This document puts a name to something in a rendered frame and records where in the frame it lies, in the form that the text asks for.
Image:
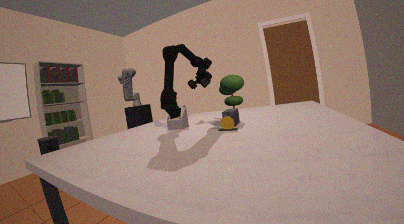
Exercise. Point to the gold coin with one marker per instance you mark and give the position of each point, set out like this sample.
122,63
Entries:
227,123

